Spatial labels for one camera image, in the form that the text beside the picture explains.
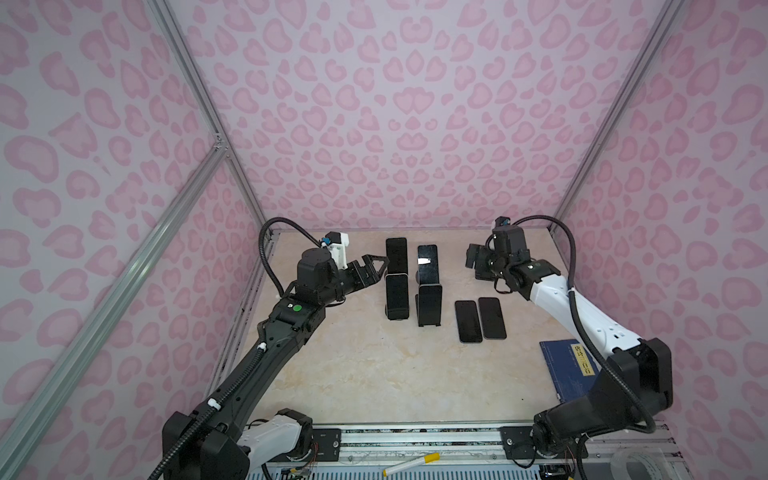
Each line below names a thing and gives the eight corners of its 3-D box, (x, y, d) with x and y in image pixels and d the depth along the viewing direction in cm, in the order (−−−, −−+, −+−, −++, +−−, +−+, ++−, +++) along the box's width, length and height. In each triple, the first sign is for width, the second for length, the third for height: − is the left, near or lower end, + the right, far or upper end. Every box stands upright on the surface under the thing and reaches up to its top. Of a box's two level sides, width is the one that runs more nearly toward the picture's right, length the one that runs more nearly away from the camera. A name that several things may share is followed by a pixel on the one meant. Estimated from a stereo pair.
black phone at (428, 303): (416, 326, 95) (418, 306, 86) (415, 305, 100) (417, 284, 91) (440, 326, 95) (444, 306, 86) (438, 305, 100) (442, 284, 91)
